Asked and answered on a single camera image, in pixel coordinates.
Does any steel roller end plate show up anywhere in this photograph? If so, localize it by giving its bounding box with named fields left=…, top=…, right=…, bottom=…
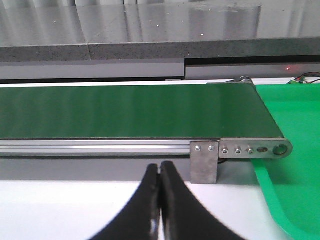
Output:
left=218, top=137, right=293, bottom=160

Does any aluminium conveyor side rail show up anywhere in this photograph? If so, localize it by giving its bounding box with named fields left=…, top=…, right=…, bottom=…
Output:
left=0, top=139, right=191, bottom=157

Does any green conveyor belt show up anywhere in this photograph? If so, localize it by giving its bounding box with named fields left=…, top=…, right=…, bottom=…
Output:
left=0, top=83, right=283, bottom=139

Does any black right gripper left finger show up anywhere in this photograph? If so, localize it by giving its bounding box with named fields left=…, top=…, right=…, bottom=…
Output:
left=92, top=164, right=160, bottom=240

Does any steel conveyor support bracket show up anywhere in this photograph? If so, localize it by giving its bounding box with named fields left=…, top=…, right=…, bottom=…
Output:
left=190, top=140, right=219, bottom=184

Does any bright green plastic tray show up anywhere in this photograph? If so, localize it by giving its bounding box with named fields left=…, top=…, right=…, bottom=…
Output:
left=252, top=84, right=320, bottom=240

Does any grey stone slab bench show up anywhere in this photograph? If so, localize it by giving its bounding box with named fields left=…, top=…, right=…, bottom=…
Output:
left=0, top=0, right=320, bottom=81

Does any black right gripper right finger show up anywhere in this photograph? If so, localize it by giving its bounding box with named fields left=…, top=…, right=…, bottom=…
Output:
left=160, top=161, right=243, bottom=240

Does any red black wire bundle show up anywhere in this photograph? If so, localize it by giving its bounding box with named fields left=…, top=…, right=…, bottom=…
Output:
left=287, top=71, right=320, bottom=85

